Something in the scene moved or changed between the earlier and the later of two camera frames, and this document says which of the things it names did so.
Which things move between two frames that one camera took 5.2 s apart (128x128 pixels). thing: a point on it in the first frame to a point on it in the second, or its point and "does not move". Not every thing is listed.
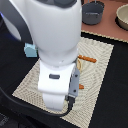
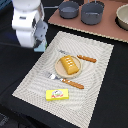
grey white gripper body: (58, 85) to (30, 32)
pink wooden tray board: (108, 26) does not move
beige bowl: (121, 18) does not move
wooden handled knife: (93, 60) does not move
